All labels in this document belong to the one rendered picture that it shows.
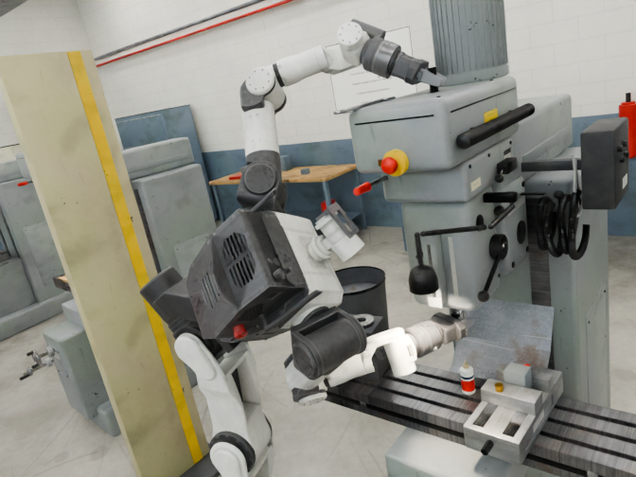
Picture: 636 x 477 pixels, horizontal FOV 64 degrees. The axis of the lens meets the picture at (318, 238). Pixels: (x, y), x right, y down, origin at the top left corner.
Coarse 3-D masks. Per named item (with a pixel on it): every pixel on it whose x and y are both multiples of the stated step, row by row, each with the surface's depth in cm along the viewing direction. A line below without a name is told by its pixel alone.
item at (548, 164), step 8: (528, 160) 151; (536, 160) 150; (544, 160) 148; (552, 160) 146; (560, 160) 144; (568, 160) 143; (528, 168) 150; (536, 168) 149; (544, 168) 147; (552, 168) 146; (560, 168) 144; (568, 168) 143
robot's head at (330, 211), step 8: (328, 208) 115; (336, 208) 116; (320, 216) 117; (328, 216) 116; (336, 216) 115; (344, 216) 117; (320, 224) 117; (352, 224) 117; (344, 232) 115; (352, 232) 116
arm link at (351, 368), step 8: (352, 360) 137; (360, 360) 137; (344, 368) 137; (352, 368) 136; (360, 368) 136; (328, 376) 136; (336, 376) 136; (344, 376) 137; (352, 376) 137; (360, 376) 138; (320, 384) 134; (328, 384) 138; (336, 384) 138
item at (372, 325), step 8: (360, 320) 178; (368, 320) 175; (376, 320) 176; (368, 328) 172; (376, 328) 172; (384, 328) 179; (368, 336) 169; (376, 360) 172; (384, 360) 178; (376, 368) 173; (384, 368) 178; (368, 376) 175; (376, 376) 174
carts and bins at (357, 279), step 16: (336, 272) 376; (352, 272) 378; (368, 272) 374; (352, 288) 371; (368, 288) 366; (384, 288) 350; (352, 304) 337; (368, 304) 339; (384, 304) 350; (384, 320) 352
